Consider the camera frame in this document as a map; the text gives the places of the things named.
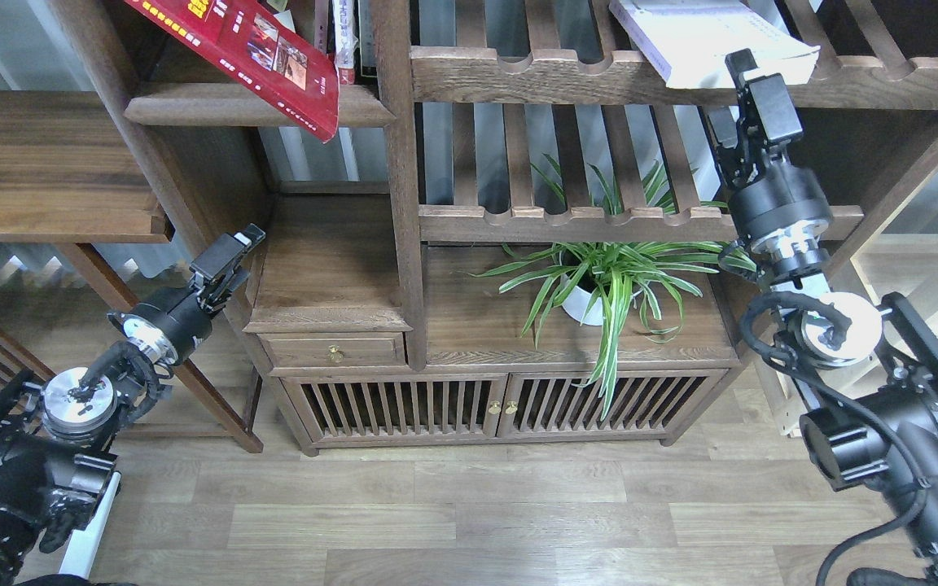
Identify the brass drawer knob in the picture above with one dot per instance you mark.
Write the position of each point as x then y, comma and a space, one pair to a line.
335, 354

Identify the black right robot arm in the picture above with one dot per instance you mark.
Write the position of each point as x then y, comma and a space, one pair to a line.
867, 373

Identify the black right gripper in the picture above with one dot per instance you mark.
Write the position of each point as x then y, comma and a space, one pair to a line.
778, 209

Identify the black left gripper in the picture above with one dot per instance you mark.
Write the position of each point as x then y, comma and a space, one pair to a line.
170, 323

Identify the dark wooden side table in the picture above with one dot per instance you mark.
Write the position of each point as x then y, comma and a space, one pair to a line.
68, 179

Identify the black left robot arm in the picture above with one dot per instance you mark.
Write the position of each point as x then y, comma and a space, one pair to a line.
57, 470

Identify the green spider plant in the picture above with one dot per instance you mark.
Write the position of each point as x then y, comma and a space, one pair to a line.
616, 277

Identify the white flat bar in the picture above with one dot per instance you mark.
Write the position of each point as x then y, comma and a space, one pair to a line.
83, 545

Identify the red cover book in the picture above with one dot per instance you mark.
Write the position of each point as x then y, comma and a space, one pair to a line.
245, 41

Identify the white plant pot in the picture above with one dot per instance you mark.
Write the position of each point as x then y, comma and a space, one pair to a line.
577, 306

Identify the white red upright book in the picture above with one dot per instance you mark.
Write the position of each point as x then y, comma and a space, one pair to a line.
345, 34

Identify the dark green upright book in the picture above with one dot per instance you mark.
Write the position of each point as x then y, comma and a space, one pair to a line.
366, 59

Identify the white thick book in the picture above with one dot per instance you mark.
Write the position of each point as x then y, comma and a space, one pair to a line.
687, 41

